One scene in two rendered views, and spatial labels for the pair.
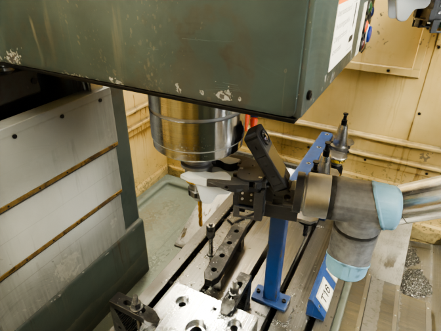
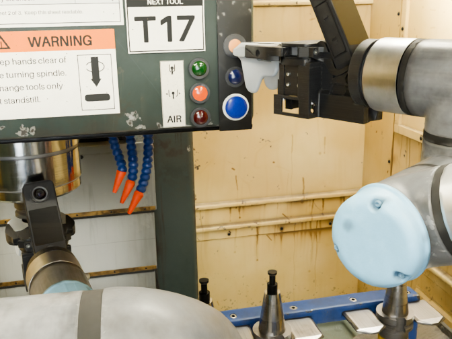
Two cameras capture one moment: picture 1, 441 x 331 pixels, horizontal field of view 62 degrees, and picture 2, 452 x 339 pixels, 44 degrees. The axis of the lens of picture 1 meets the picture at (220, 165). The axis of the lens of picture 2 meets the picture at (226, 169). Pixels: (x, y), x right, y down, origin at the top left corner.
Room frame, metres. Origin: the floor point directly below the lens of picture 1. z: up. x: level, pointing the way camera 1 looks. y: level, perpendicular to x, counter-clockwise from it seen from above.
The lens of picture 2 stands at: (0.25, -0.85, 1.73)
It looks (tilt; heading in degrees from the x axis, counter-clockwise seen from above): 16 degrees down; 50
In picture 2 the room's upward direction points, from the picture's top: 1 degrees counter-clockwise
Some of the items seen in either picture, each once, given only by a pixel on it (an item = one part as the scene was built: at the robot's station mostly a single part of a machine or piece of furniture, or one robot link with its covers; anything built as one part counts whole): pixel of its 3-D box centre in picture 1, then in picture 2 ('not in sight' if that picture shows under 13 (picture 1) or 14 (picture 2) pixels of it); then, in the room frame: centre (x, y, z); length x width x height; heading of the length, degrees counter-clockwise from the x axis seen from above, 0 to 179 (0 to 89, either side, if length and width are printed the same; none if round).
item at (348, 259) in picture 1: (352, 242); not in sight; (0.52, -0.24, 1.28); 0.11 x 0.08 x 0.11; 149
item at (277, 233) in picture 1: (275, 259); not in sight; (0.71, -0.14, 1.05); 0.10 x 0.05 x 0.30; 63
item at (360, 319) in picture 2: (335, 155); (364, 321); (0.97, -0.34, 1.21); 0.07 x 0.05 x 0.01; 63
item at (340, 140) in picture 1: (341, 134); (396, 293); (1.02, -0.37, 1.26); 0.04 x 0.04 x 0.07
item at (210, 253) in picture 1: (210, 239); not in sight; (0.88, 0.03, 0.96); 0.03 x 0.03 x 0.13
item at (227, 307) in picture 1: (235, 299); not in sight; (0.64, -0.04, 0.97); 0.13 x 0.03 x 0.15; 153
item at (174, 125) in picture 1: (197, 109); (28, 153); (0.58, 0.04, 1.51); 0.16 x 0.16 x 0.12
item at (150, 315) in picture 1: (136, 316); not in sight; (0.59, 0.20, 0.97); 0.13 x 0.03 x 0.15; 63
